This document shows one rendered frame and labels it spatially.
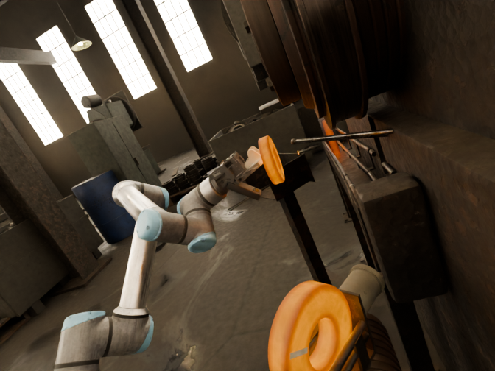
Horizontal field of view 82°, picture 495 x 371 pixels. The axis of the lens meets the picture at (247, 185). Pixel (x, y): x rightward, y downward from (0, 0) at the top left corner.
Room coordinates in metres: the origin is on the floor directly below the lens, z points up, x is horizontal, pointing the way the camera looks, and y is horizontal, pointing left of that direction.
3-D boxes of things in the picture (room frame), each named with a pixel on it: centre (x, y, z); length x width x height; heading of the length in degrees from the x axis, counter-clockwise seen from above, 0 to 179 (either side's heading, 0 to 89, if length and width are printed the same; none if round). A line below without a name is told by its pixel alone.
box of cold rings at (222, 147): (3.52, -0.39, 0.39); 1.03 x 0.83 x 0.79; 78
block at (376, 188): (0.45, -0.23, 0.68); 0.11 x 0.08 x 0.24; 74
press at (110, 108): (8.40, 2.61, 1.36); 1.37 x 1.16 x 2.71; 64
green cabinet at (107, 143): (4.23, 1.54, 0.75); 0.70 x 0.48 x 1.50; 164
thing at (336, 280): (1.24, -0.14, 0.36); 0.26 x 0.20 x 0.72; 19
